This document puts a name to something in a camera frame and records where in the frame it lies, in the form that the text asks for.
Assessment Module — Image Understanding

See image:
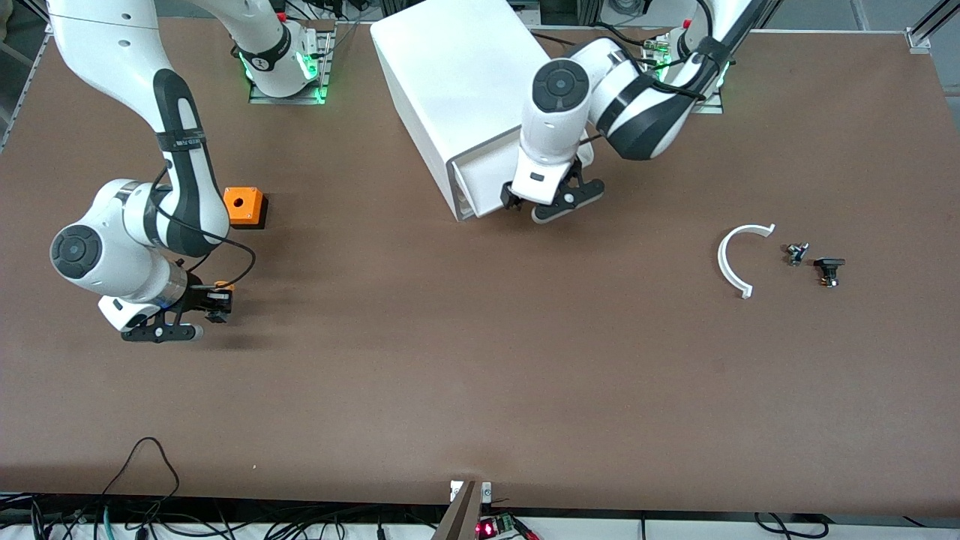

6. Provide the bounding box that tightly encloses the black button holder component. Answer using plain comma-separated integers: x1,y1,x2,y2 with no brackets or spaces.
814,256,847,289

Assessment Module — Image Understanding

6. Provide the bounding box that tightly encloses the thin looped black cable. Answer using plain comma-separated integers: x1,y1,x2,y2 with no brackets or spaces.
100,436,181,500

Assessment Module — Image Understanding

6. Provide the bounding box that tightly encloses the black coiled cable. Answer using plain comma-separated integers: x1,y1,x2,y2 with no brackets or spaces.
754,512,826,539

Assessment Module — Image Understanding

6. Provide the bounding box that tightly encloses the white curved plastic arc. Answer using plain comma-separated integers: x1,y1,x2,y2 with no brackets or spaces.
717,223,776,299

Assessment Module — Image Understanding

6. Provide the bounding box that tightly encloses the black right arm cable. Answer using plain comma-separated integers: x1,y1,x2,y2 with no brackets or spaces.
150,165,258,297

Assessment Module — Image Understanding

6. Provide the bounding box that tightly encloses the tangled black cable bundle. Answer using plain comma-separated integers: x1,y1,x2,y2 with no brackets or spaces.
0,491,451,540

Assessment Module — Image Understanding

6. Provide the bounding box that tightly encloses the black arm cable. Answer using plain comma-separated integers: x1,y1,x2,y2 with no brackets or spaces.
150,165,258,297
577,0,725,147

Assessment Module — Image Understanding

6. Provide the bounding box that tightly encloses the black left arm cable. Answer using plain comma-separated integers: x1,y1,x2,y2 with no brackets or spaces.
577,0,725,147

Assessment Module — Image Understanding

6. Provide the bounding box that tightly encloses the white plastic drawer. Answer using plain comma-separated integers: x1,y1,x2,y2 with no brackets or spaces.
455,146,526,218

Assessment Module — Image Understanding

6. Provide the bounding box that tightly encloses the orange box with hole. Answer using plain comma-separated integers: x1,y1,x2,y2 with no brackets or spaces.
223,187,269,230

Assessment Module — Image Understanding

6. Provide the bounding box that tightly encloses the white drawer cabinet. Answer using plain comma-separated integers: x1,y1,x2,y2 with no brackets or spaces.
370,0,596,222

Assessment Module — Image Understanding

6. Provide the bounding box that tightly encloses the circuit board with red LED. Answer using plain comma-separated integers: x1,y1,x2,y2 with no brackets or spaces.
475,512,520,539

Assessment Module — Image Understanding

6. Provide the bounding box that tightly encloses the aluminium frame profile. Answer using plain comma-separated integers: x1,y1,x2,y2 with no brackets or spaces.
906,0,960,52

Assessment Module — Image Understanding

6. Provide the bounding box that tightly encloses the black cable on table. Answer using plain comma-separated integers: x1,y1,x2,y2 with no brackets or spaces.
527,28,582,50

